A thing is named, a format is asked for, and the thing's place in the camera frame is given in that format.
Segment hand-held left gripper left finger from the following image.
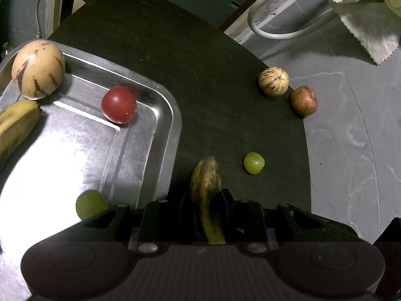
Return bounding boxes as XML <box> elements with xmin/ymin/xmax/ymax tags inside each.
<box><xmin>41</xmin><ymin>194</ymin><xmax>201</xmax><ymax>254</ymax></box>

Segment large red tomato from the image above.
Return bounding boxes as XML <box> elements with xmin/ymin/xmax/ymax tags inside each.
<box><xmin>101</xmin><ymin>86</ymin><xmax>138</xmax><ymax>124</ymax></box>

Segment metal tray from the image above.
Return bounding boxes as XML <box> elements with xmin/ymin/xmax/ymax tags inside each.
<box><xmin>0</xmin><ymin>39</ymin><xmax>182</xmax><ymax>301</ymax></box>

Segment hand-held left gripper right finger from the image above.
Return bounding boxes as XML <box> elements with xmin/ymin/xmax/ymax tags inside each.
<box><xmin>219</xmin><ymin>189</ymin><xmax>362</xmax><ymax>254</ymax></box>

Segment green grape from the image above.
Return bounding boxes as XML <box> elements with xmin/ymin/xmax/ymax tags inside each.
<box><xmin>243</xmin><ymin>152</ymin><xmax>265</xmax><ymax>175</ymax></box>
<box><xmin>75</xmin><ymin>190</ymin><xmax>109</xmax><ymax>220</ymax></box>

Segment large striped pepino melon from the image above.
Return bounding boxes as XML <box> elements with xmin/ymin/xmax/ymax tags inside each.
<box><xmin>12</xmin><ymin>39</ymin><xmax>66</xmax><ymax>100</ymax></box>

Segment white towel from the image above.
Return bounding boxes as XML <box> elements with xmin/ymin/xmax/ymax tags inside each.
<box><xmin>328</xmin><ymin>0</ymin><xmax>401</xmax><ymax>66</ymax></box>

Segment black cable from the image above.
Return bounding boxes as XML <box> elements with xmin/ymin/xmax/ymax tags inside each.
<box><xmin>35</xmin><ymin>0</ymin><xmax>44</xmax><ymax>38</ymax></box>

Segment dark spotted banana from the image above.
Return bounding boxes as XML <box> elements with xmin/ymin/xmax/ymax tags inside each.
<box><xmin>189</xmin><ymin>156</ymin><xmax>227</xmax><ymax>245</ymax></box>

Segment yellow banana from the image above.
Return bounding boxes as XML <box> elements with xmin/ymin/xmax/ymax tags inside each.
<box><xmin>0</xmin><ymin>100</ymin><xmax>41</xmax><ymax>167</ymax></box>

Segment white hose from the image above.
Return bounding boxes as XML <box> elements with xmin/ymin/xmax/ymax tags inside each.
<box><xmin>247</xmin><ymin>0</ymin><xmax>343</xmax><ymax>40</ymax></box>

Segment red apple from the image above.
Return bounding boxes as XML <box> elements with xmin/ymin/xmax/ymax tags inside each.
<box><xmin>289</xmin><ymin>86</ymin><xmax>318</xmax><ymax>118</ymax></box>

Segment small striped pepino melon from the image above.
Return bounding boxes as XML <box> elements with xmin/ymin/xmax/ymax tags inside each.
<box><xmin>258</xmin><ymin>66</ymin><xmax>289</xmax><ymax>97</ymax></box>

